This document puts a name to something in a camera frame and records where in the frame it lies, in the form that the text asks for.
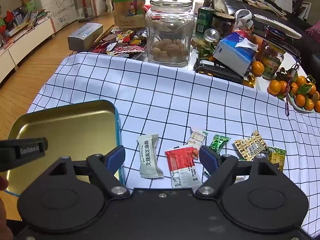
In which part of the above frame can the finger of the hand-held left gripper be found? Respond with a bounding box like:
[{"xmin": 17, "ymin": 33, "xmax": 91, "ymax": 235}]
[{"xmin": 0, "ymin": 137, "xmax": 48, "ymax": 172}]

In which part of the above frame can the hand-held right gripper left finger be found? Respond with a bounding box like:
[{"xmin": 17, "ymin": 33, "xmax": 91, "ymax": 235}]
[{"xmin": 47, "ymin": 145, "xmax": 130, "ymax": 197}]

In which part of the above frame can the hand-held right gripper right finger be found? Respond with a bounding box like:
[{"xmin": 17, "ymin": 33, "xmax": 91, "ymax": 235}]
[{"xmin": 196, "ymin": 145, "xmax": 281, "ymax": 197}]

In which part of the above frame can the red white snack packet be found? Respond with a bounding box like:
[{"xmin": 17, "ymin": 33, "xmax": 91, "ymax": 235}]
[{"xmin": 165, "ymin": 146, "xmax": 203, "ymax": 189}]

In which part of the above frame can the grey sesame snack packet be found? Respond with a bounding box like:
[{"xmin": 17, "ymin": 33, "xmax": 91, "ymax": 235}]
[{"xmin": 136, "ymin": 134, "xmax": 164, "ymax": 179}]

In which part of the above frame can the gold tin tray teal rim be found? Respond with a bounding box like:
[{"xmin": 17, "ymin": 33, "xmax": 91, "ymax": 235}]
[{"xmin": 5, "ymin": 100, "xmax": 125, "ymax": 197}]

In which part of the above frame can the yellow green snack packet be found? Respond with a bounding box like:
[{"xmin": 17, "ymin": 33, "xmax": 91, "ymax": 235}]
[{"xmin": 267, "ymin": 147, "xmax": 287, "ymax": 172}]

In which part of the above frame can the person's left hand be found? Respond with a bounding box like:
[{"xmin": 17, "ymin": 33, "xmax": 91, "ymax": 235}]
[{"xmin": 0, "ymin": 175, "xmax": 14, "ymax": 240}]

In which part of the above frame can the green candy packet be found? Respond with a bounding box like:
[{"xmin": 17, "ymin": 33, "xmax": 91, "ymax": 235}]
[{"xmin": 209, "ymin": 134, "xmax": 231, "ymax": 156}]

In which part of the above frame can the white orange snack packet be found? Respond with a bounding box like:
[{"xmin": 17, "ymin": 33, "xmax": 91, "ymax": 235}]
[{"xmin": 187, "ymin": 127, "xmax": 209, "ymax": 161}]

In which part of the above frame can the beige patterned snack packet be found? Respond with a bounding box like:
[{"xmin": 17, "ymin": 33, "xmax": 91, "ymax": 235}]
[{"xmin": 234, "ymin": 130, "xmax": 269, "ymax": 161}]

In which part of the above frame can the blue checked white tablecloth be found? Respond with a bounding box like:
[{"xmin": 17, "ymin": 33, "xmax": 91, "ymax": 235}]
[{"xmin": 27, "ymin": 52, "xmax": 320, "ymax": 240}]

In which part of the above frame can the black flat box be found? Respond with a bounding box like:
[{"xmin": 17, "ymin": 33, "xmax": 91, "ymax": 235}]
[{"xmin": 195, "ymin": 59, "xmax": 247, "ymax": 84}]

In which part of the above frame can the gold wrapped candy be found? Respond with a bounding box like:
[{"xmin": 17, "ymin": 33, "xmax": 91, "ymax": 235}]
[{"xmin": 241, "ymin": 74, "xmax": 256, "ymax": 88}]

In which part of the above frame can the single mandarin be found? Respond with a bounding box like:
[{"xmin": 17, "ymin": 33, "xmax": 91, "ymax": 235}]
[{"xmin": 251, "ymin": 60, "xmax": 265, "ymax": 77}]

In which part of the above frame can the white low cabinet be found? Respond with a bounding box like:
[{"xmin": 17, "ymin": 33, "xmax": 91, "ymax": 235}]
[{"xmin": 0, "ymin": 17, "xmax": 56, "ymax": 83}]

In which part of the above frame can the white plate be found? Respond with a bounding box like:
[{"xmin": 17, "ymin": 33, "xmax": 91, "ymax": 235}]
[{"xmin": 287, "ymin": 94, "xmax": 320, "ymax": 115}]

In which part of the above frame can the blue white tissue pack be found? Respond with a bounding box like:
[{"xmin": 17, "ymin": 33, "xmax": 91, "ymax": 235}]
[{"xmin": 213, "ymin": 31, "xmax": 259, "ymax": 77}]

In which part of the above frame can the green leafy packet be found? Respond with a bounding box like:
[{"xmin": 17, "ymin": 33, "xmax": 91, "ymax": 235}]
[{"xmin": 191, "ymin": 35, "xmax": 216, "ymax": 58}]

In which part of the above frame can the pile of mandarins with leaves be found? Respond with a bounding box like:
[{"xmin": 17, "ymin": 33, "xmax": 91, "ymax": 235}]
[{"xmin": 268, "ymin": 67, "xmax": 320, "ymax": 113}]

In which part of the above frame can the pile of red candy packets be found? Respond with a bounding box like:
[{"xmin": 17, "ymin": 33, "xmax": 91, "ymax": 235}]
[{"xmin": 91, "ymin": 27, "xmax": 148, "ymax": 58}]

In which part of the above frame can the small glass jar with lid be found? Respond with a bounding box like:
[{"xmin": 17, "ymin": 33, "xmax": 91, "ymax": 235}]
[{"xmin": 204, "ymin": 28, "xmax": 221, "ymax": 47}]

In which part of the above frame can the grey cardboard box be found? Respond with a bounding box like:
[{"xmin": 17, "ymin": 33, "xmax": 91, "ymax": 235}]
[{"xmin": 67, "ymin": 22, "xmax": 104, "ymax": 52}]

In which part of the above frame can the pile of books and cards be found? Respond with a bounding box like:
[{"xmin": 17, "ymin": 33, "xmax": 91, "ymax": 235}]
[{"xmin": 0, "ymin": 0, "xmax": 50, "ymax": 38}]

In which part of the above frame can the large glass jar with nuts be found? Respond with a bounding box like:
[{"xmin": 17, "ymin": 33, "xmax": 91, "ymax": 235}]
[{"xmin": 145, "ymin": 0, "xmax": 195, "ymax": 67}]

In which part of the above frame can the dark round nut tin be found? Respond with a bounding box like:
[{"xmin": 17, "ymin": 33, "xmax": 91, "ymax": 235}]
[{"xmin": 212, "ymin": 12, "xmax": 236, "ymax": 38}]

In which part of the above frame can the green drink can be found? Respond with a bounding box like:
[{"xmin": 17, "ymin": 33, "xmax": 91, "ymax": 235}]
[{"xmin": 195, "ymin": 6, "xmax": 215, "ymax": 39}]

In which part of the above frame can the white round gadget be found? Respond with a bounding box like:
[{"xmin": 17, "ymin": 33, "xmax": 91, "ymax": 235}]
[{"xmin": 235, "ymin": 9, "xmax": 254, "ymax": 29}]

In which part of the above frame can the white remote control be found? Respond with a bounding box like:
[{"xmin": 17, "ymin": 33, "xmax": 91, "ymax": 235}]
[{"xmin": 254, "ymin": 14, "xmax": 303, "ymax": 39}]

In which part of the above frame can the brown paper bag tree print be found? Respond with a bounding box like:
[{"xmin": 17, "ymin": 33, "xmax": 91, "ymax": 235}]
[{"xmin": 111, "ymin": 0, "xmax": 147, "ymax": 29}]

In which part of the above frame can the pink cushion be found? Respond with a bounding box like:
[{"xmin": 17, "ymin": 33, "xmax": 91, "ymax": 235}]
[{"xmin": 305, "ymin": 22, "xmax": 320, "ymax": 43}]

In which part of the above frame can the purple cord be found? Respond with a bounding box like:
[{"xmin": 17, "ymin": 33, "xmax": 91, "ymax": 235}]
[{"xmin": 285, "ymin": 62, "xmax": 301, "ymax": 117}]

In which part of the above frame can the red handled broom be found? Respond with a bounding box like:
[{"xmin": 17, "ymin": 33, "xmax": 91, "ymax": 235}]
[{"xmin": 78, "ymin": 0, "xmax": 92, "ymax": 22}]

